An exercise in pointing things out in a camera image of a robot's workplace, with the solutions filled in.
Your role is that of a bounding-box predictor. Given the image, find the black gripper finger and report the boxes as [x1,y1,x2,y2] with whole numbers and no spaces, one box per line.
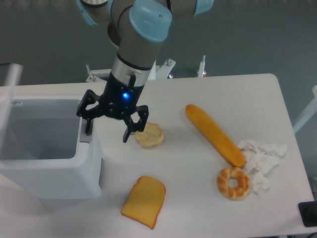
[122,105,149,143]
[76,89,103,134]

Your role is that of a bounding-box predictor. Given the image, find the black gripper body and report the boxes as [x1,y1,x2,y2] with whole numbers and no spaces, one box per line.
[98,74,145,120]

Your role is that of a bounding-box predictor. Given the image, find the white trash can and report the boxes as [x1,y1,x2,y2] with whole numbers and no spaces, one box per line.
[0,95,103,199]

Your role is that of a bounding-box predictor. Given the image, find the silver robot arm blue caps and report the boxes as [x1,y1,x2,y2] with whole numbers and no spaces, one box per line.
[77,0,213,141]

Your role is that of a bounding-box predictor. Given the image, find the grey trash can push button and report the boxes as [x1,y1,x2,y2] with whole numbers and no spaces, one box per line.
[79,119,93,143]

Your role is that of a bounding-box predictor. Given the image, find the round braided bread bun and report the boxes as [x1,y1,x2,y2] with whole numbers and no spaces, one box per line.
[134,122,164,147]

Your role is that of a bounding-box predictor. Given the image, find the long orange baguette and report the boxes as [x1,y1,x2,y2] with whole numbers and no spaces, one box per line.
[185,104,246,168]

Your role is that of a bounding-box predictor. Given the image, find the orange toast slice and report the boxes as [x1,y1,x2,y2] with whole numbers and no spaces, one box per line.
[121,176,166,230]

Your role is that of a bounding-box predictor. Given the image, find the crumpled white tissue large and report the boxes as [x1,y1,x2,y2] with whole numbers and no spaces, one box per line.
[237,139,287,175]

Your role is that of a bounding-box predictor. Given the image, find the crumpled white tissue small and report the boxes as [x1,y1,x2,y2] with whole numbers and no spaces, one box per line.
[251,172,269,198]

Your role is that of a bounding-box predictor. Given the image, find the black device table corner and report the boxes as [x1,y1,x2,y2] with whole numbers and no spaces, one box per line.
[298,201,317,227]

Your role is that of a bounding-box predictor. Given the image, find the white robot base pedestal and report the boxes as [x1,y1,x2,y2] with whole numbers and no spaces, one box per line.
[86,55,207,83]

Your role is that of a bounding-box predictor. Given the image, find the braided ring doughnut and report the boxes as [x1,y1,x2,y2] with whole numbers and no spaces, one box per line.
[216,167,251,200]

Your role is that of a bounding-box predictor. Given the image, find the white frame right edge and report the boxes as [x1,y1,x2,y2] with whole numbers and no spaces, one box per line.
[293,85,317,134]

